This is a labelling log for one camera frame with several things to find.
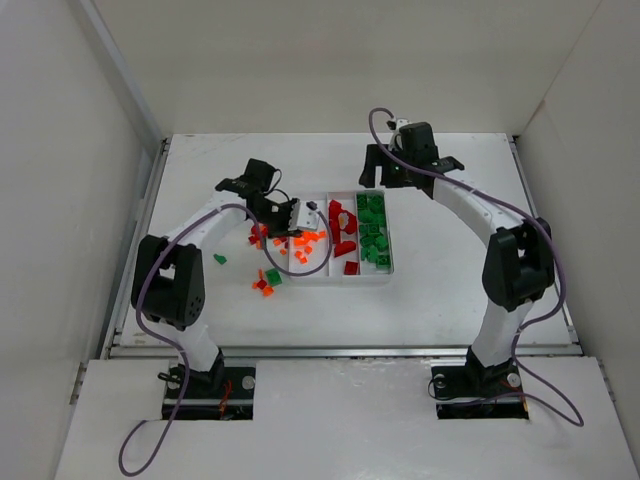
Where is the red flower print lego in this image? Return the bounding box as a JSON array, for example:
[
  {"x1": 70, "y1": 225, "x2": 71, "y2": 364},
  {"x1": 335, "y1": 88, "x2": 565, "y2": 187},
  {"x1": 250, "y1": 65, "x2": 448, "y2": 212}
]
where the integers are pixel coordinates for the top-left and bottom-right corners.
[{"x1": 328, "y1": 200, "x2": 358, "y2": 245}]

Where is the red arch lego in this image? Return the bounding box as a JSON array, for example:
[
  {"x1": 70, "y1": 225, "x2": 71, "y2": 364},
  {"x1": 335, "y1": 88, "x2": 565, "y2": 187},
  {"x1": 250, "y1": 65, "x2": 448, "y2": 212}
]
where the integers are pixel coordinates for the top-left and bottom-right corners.
[{"x1": 333, "y1": 240, "x2": 357, "y2": 258}]

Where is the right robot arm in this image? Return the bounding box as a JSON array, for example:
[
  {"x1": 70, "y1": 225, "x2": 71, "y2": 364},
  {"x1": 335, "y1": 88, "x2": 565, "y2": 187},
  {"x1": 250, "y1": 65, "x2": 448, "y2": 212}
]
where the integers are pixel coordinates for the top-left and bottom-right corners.
[{"x1": 359, "y1": 117, "x2": 555, "y2": 398}]

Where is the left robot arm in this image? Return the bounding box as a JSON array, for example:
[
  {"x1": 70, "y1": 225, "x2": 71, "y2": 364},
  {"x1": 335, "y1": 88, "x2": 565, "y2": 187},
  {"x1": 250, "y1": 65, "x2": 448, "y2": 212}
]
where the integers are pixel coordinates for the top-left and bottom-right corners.
[{"x1": 131, "y1": 159, "x2": 302, "y2": 388}]

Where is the red lego pile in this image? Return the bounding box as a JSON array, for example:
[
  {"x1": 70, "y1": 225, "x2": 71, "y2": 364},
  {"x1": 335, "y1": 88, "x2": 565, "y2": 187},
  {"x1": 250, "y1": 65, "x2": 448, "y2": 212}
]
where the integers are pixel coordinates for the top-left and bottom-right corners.
[{"x1": 248, "y1": 225, "x2": 289, "y2": 255}]

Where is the orange lego pile in tray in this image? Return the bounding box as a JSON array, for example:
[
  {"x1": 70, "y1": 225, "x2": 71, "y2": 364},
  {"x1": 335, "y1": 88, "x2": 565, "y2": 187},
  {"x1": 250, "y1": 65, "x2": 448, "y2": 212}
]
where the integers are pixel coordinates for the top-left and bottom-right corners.
[{"x1": 293, "y1": 231, "x2": 327, "y2": 264}]

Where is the green square lego plate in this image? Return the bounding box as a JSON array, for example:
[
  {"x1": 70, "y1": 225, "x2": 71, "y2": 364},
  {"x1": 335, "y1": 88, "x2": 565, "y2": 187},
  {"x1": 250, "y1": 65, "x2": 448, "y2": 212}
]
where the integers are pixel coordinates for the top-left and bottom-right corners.
[{"x1": 264, "y1": 268, "x2": 283, "y2": 287}]

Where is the green lego pile in tray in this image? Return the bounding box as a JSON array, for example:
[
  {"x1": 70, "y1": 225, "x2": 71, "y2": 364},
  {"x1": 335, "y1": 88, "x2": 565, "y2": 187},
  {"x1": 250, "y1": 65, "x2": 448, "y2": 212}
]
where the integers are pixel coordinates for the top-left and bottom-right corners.
[{"x1": 356, "y1": 190, "x2": 392, "y2": 275}]

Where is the small green lego left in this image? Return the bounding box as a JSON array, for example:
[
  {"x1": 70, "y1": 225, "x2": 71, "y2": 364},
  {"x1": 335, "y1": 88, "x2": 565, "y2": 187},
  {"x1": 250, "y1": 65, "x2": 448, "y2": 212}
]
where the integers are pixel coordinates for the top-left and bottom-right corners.
[{"x1": 213, "y1": 254, "x2": 227, "y2": 265}]

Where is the white three-compartment tray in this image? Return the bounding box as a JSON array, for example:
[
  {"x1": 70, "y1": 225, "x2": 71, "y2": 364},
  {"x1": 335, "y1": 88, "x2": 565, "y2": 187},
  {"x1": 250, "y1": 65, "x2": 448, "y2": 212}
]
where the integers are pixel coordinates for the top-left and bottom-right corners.
[{"x1": 276, "y1": 189, "x2": 394, "y2": 285}]

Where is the red square lego in tray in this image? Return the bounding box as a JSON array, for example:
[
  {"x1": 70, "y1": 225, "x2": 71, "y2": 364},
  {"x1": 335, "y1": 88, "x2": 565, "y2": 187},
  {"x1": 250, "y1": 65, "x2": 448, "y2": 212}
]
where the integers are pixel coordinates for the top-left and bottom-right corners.
[{"x1": 343, "y1": 261, "x2": 359, "y2": 276}]

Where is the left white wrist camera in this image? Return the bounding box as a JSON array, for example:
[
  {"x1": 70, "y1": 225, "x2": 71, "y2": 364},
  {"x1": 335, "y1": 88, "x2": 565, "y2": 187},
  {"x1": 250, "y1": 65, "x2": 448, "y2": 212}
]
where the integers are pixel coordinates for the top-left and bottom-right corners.
[{"x1": 290, "y1": 200, "x2": 320, "y2": 232}]

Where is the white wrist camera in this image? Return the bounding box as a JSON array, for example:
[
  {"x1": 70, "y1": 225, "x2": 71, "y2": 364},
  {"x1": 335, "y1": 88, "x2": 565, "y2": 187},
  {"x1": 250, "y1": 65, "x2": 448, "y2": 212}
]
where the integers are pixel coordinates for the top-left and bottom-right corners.
[
  {"x1": 290, "y1": 200, "x2": 320, "y2": 232},
  {"x1": 390, "y1": 118, "x2": 409, "y2": 131}
]

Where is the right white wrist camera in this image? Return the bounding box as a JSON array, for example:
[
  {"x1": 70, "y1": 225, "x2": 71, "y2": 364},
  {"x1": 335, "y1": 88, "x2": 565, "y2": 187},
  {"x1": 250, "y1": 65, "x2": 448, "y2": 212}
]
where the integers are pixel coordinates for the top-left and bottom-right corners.
[{"x1": 390, "y1": 118, "x2": 409, "y2": 131}]

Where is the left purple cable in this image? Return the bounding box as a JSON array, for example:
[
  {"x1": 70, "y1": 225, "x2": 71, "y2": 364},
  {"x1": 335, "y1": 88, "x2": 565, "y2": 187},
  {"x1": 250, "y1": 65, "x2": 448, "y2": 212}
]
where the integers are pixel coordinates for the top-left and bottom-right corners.
[{"x1": 117, "y1": 203, "x2": 335, "y2": 476}]

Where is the purple cable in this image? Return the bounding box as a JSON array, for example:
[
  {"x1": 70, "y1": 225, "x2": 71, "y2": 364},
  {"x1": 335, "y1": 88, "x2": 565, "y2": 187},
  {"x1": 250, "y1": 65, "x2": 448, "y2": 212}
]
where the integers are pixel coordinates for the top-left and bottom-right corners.
[
  {"x1": 368, "y1": 107, "x2": 585, "y2": 427},
  {"x1": 117, "y1": 203, "x2": 335, "y2": 476}
]

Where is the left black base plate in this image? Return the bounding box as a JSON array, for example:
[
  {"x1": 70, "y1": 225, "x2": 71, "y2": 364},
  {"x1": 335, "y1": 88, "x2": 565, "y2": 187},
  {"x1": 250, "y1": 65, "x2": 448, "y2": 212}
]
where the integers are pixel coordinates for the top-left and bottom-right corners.
[{"x1": 157, "y1": 364, "x2": 256, "y2": 421}]

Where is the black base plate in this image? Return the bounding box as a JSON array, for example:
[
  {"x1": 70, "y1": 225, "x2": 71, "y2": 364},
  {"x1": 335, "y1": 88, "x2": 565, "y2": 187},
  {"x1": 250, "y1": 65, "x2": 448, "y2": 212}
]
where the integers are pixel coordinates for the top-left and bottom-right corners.
[
  {"x1": 157, "y1": 364, "x2": 256, "y2": 421},
  {"x1": 429, "y1": 364, "x2": 529, "y2": 420}
]

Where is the aluminium rail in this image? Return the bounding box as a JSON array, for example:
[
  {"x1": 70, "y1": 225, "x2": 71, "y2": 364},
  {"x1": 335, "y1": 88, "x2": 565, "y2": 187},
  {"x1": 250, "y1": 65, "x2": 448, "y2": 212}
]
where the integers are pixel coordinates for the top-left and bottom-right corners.
[{"x1": 103, "y1": 344, "x2": 583, "y2": 359}]

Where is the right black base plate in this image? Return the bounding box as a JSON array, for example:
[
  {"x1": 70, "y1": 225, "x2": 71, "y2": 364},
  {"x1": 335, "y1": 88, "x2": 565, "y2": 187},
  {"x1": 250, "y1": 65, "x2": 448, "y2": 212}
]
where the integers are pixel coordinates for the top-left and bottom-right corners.
[{"x1": 429, "y1": 364, "x2": 529, "y2": 420}]

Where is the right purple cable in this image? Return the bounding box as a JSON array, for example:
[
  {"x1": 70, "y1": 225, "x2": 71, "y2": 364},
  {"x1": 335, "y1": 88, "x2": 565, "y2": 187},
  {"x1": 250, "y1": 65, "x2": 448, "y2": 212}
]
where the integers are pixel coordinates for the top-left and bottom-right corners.
[{"x1": 368, "y1": 107, "x2": 585, "y2": 427}]

